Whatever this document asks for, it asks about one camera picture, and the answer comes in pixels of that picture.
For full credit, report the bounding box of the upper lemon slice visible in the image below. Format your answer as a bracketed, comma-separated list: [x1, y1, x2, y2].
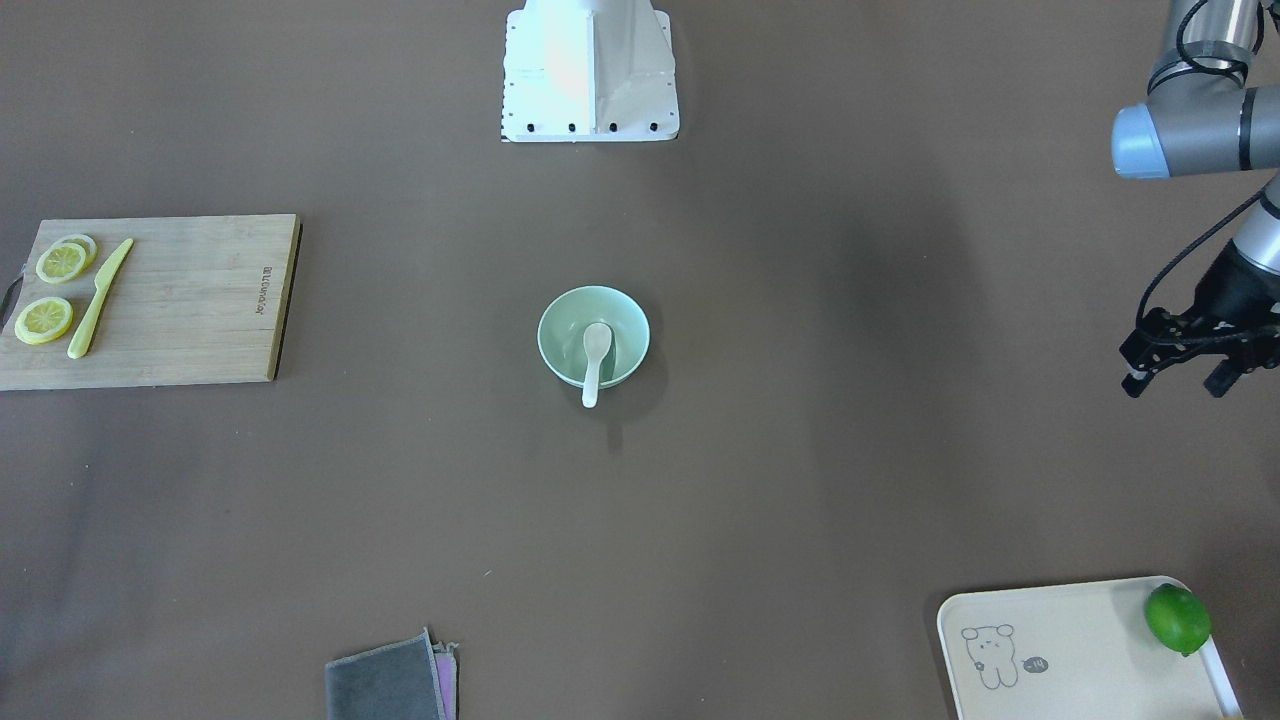
[14, 296, 74, 346]

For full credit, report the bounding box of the light green bowl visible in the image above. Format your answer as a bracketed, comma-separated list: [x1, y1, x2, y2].
[536, 284, 652, 388]

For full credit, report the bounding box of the yellow plastic knife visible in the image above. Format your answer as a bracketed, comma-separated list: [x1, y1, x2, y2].
[67, 237, 134, 360]

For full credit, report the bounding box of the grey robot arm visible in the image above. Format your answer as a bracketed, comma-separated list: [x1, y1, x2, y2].
[1111, 1, 1279, 398]

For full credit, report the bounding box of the top lemon slice of pair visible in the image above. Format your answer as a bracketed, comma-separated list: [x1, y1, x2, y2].
[36, 242, 90, 284]

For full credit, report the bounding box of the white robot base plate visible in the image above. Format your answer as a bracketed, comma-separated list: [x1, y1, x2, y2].
[500, 1, 681, 143]

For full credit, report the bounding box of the beige rabbit tray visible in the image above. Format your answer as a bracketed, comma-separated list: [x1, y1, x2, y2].
[936, 575, 1243, 719]

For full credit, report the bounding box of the bamboo cutting board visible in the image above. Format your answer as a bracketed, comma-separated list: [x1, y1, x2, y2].
[1, 214, 301, 391]

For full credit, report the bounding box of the bottom lemon slice of pair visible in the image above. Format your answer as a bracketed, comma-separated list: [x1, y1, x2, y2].
[54, 233, 99, 266]

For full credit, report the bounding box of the grey folded cloth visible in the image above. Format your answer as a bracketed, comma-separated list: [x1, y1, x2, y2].
[324, 628, 460, 719]

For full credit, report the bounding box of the lemon slice of pair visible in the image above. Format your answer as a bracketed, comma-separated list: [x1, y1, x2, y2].
[54, 233, 99, 266]
[36, 242, 90, 284]

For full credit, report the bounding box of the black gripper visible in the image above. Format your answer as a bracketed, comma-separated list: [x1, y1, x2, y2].
[1120, 240, 1277, 398]

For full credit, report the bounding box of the white ceramic spoon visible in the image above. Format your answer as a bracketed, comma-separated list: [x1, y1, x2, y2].
[581, 322, 613, 409]

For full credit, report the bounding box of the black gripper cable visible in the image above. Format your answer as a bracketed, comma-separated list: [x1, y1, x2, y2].
[1135, 190, 1263, 331]

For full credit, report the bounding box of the green lime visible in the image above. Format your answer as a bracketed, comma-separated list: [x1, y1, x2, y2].
[1143, 583, 1213, 657]

